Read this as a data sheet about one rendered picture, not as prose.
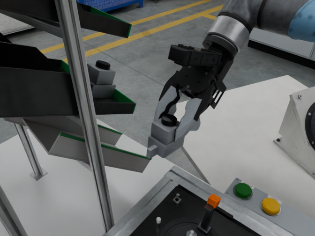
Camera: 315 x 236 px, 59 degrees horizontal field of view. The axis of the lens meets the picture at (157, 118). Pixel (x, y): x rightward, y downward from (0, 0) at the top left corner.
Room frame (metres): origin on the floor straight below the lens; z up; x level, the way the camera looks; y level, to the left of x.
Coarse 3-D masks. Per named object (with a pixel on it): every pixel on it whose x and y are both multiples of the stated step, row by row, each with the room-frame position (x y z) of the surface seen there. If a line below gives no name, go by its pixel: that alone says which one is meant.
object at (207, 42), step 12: (216, 36) 0.51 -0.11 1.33; (216, 48) 0.52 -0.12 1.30; (228, 48) 0.50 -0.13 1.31; (228, 60) 0.52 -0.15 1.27; (180, 72) 0.49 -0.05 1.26; (192, 72) 0.48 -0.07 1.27; (204, 72) 0.47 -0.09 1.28; (216, 72) 0.50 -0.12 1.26; (180, 84) 0.47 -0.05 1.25; (192, 84) 0.46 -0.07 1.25; (204, 84) 0.45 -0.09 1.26; (216, 84) 0.46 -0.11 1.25; (192, 96) 0.49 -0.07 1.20; (216, 96) 0.47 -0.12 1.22
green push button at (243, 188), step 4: (240, 184) 0.44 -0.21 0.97; (244, 184) 0.44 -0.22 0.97; (236, 188) 0.43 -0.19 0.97; (240, 188) 0.43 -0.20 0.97; (244, 188) 0.43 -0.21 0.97; (248, 188) 0.43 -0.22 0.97; (236, 192) 0.42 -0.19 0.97; (240, 192) 0.42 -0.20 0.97; (244, 192) 0.42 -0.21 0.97; (248, 192) 0.42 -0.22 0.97; (240, 196) 0.41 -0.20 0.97; (244, 196) 0.41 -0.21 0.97; (248, 196) 0.41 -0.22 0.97
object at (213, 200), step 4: (212, 196) 0.34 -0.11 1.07; (216, 196) 0.34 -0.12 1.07; (208, 200) 0.33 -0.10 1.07; (212, 200) 0.33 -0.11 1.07; (216, 200) 0.32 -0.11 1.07; (208, 204) 0.32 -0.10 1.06; (212, 204) 0.32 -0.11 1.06; (216, 204) 0.32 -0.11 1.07; (204, 208) 0.31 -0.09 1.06; (208, 208) 0.31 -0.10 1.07; (212, 208) 0.31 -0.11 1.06; (208, 212) 0.32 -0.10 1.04; (212, 212) 0.32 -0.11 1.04; (204, 216) 0.32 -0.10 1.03; (208, 216) 0.32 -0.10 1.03; (204, 220) 0.32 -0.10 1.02; (208, 220) 0.31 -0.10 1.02; (204, 224) 0.31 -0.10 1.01; (208, 224) 0.31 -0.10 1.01; (204, 228) 0.31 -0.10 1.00
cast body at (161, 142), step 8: (160, 120) 0.42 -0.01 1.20; (168, 120) 0.41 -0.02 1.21; (176, 120) 0.41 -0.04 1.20; (152, 128) 0.41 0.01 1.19; (160, 128) 0.40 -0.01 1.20; (168, 128) 0.39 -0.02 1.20; (176, 128) 0.40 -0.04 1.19; (152, 136) 0.40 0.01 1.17; (160, 136) 0.39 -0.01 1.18; (168, 136) 0.38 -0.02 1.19; (152, 144) 0.39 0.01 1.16; (160, 144) 0.38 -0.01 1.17; (168, 144) 0.38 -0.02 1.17; (176, 144) 0.40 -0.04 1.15; (152, 152) 0.37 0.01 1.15; (160, 152) 0.38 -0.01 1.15; (168, 152) 0.38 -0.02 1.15
